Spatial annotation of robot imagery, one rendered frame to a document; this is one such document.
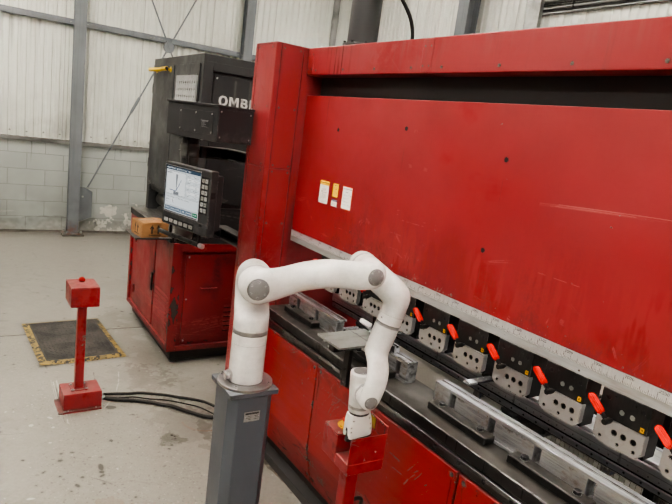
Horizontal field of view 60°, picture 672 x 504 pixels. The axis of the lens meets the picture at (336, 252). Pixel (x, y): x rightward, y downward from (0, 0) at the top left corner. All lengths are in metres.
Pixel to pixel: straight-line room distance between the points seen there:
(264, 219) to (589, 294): 1.86
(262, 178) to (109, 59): 6.09
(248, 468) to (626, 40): 1.80
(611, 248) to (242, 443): 1.34
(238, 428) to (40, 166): 7.23
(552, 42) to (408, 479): 1.67
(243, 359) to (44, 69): 7.28
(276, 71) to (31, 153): 6.15
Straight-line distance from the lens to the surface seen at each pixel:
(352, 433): 2.23
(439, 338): 2.35
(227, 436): 2.09
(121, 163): 9.11
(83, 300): 3.76
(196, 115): 3.33
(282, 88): 3.18
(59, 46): 8.93
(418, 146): 2.45
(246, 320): 1.96
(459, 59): 2.34
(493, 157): 2.16
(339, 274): 1.95
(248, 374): 2.02
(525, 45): 2.14
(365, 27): 3.07
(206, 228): 3.19
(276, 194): 3.21
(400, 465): 2.49
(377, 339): 2.09
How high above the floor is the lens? 1.88
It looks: 12 degrees down
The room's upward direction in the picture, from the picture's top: 8 degrees clockwise
